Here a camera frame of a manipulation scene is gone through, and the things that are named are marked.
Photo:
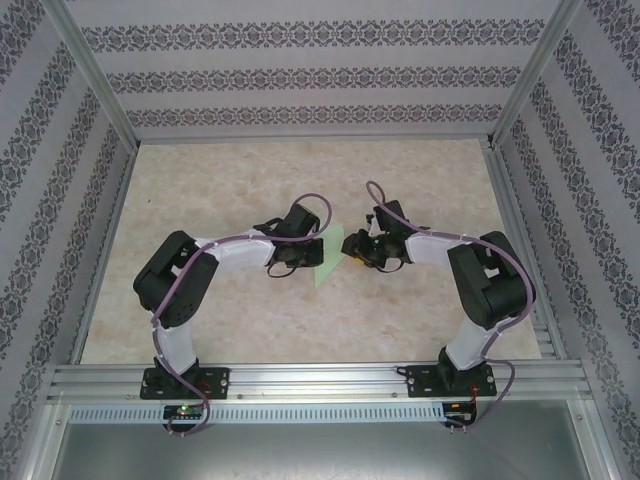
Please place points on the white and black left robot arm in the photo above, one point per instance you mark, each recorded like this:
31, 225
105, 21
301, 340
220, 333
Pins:
175, 345

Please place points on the light green paper sheet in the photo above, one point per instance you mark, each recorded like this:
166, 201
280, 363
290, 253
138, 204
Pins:
325, 272

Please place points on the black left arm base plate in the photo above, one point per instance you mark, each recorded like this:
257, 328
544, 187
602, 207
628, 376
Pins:
217, 382

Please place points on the aluminium side rail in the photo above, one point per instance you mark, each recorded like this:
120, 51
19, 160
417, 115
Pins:
530, 250
107, 240

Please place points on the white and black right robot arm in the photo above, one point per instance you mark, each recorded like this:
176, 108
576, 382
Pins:
470, 340

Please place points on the aluminium mounting rail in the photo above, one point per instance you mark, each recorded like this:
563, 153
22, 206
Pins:
320, 380

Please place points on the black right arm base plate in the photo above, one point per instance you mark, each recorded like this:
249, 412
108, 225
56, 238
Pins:
420, 382

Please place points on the aluminium frame post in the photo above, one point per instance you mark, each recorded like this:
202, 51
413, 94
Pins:
535, 75
90, 75

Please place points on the grey metal sheet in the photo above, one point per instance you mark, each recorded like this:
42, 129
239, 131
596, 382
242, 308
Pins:
320, 452

